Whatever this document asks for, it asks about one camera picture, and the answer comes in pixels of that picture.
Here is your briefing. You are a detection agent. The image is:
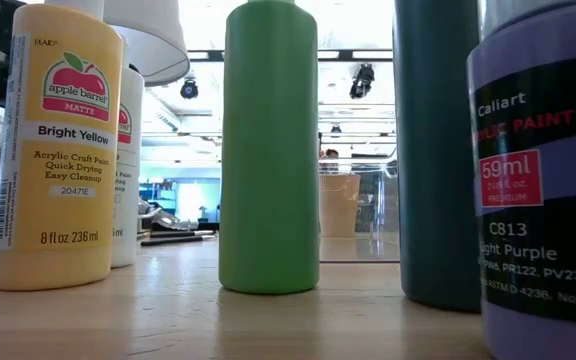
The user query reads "small light purple paint bottle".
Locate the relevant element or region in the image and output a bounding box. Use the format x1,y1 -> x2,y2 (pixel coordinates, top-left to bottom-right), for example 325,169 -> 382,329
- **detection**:
466,0 -> 576,360

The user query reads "large green paint bottle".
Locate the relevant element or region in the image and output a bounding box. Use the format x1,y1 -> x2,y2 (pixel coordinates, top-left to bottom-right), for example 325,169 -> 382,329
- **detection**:
217,0 -> 321,295

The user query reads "black ceiling spotlight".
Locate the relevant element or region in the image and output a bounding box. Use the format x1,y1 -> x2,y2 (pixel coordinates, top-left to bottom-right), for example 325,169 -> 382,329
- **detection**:
348,63 -> 376,100
179,77 -> 200,100

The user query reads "large white paint bottle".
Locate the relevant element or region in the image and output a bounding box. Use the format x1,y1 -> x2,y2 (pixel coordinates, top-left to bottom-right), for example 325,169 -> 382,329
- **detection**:
110,37 -> 146,269

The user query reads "clear plastic bin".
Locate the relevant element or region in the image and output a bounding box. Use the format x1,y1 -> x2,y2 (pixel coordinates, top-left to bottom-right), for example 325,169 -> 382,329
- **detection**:
319,162 -> 401,264

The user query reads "large dark teal paint bottle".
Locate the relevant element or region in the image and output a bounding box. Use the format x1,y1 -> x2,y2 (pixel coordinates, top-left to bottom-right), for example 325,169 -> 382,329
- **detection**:
391,0 -> 484,314

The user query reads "large yellow paint bottle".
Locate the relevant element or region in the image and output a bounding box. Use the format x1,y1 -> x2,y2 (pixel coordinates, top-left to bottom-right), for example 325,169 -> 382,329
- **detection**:
0,0 -> 125,292

